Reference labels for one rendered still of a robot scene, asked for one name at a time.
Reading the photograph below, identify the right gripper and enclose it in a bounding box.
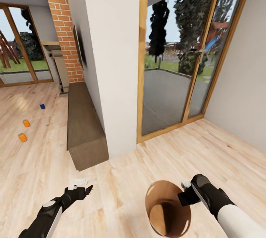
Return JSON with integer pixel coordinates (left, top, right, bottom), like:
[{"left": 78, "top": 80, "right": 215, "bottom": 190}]
[{"left": 178, "top": 188, "right": 201, "bottom": 207}]

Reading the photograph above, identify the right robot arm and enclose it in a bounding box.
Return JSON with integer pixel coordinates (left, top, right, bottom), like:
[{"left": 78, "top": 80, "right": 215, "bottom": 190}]
[{"left": 178, "top": 174, "right": 266, "bottom": 238}]

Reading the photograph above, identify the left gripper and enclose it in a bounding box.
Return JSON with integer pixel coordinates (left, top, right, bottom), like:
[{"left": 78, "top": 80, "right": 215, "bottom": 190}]
[{"left": 64, "top": 185, "right": 93, "bottom": 205}]

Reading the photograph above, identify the trash can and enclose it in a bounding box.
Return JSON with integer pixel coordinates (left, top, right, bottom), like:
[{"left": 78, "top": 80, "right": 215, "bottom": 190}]
[{"left": 145, "top": 180, "right": 192, "bottom": 238}]

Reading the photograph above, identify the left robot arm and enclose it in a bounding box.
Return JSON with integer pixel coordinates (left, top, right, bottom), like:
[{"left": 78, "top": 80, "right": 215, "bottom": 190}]
[{"left": 18, "top": 179, "right": 93, "bottom": 238}]

